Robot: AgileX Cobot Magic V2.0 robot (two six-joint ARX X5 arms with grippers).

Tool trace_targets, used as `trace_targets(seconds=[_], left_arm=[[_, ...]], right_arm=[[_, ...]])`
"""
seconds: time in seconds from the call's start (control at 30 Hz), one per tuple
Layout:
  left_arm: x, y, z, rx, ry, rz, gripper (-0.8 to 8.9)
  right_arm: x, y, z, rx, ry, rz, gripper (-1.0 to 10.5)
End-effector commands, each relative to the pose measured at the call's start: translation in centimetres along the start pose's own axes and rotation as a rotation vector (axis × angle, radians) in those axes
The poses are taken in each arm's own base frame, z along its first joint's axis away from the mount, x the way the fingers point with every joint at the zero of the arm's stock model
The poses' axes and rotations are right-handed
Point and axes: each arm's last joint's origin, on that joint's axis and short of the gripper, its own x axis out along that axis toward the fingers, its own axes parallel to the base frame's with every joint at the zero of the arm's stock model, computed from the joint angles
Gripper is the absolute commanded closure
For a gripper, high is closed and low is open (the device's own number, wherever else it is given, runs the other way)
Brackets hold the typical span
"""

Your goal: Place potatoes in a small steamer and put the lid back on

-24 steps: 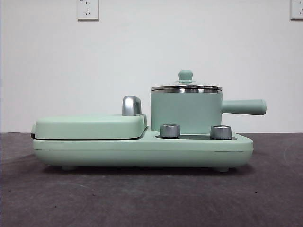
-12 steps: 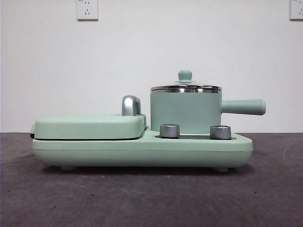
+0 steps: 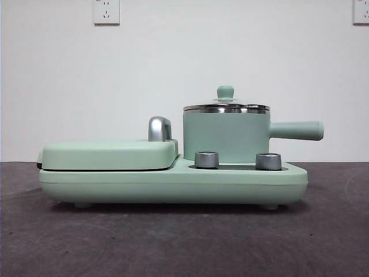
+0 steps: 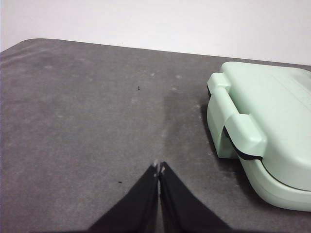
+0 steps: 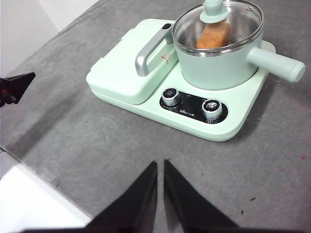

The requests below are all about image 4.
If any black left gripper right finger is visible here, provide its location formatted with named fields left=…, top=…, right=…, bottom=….
left=159, top=161, right=231, bottom=233

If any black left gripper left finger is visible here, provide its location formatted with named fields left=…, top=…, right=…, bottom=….
left=88, top=161, right=159, bottom=233

